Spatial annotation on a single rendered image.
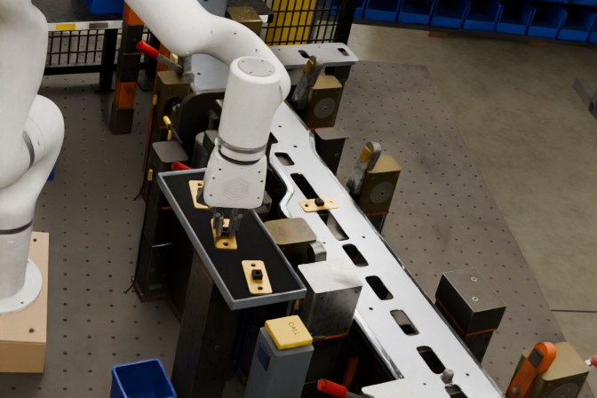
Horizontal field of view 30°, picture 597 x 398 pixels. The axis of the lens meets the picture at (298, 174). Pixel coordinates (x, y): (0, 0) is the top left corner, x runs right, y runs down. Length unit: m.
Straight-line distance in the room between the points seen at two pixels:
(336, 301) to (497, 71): 3.52
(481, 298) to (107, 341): 0.79
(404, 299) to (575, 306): 1.93
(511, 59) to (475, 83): 0.39
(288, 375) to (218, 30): 0.57
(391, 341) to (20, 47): 0.85
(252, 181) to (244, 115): 0.14
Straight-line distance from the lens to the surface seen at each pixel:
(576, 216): 4.56
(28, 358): 2.30
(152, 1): 1.78
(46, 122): 2.13
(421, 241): 2.89
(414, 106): 3.47
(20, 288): 2.35
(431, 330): 2.15
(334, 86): 2.74
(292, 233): 2.15
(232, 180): 1.87
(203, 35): 1.79
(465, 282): 2.25
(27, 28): 1.94
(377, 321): 2.13
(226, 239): 1.96
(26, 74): 2.00
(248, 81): 1.76
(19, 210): 2.18
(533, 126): 5.07
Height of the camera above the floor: 2.36
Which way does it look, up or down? 33 degrees down
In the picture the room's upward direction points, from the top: 13 degrees clockwise
